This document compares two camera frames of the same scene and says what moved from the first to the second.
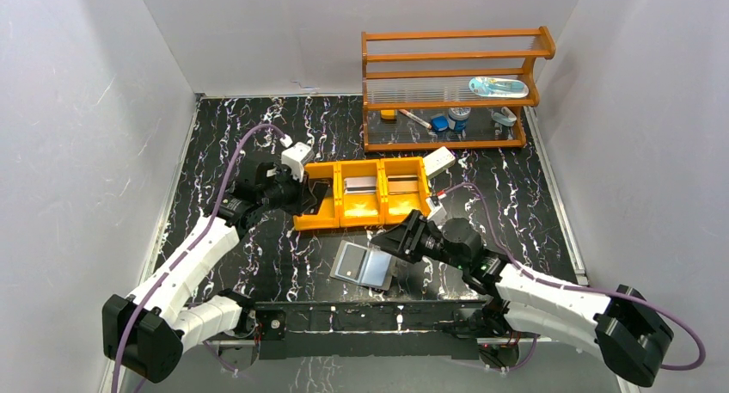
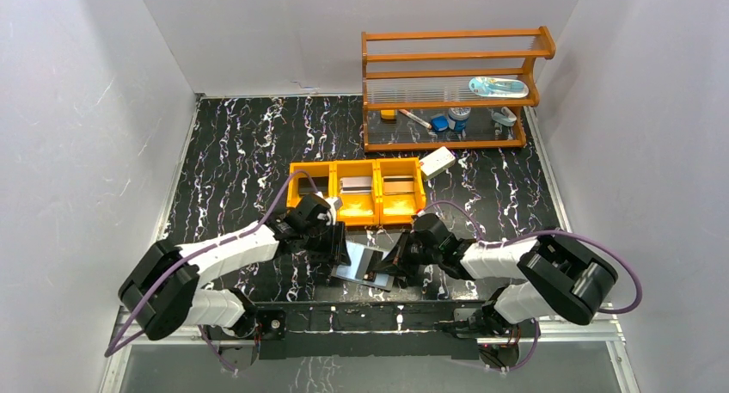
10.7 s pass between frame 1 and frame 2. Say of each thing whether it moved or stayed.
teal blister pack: stayed
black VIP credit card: moved
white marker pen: stayed
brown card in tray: stayed
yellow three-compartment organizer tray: stayed
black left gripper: moved
